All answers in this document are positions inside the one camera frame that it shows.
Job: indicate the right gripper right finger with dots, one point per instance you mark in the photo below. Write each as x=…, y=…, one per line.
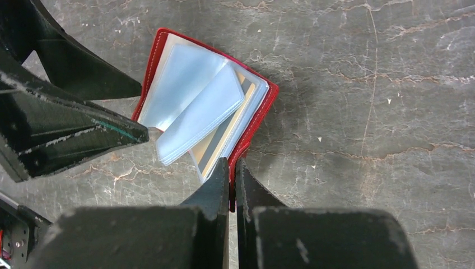
x=273, y=235

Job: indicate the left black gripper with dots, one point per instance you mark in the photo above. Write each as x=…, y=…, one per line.
x=21, y=230

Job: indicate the red card holder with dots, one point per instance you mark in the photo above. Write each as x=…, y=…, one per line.
x=189, y=89

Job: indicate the gold striped credit card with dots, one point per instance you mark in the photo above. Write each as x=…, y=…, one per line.
x=212, y=147

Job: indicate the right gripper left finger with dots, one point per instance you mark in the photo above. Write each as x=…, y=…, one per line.
x=193, y=234

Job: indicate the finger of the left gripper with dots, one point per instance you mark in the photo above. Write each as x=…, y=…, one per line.
x=45, y=130
x=27, y=27

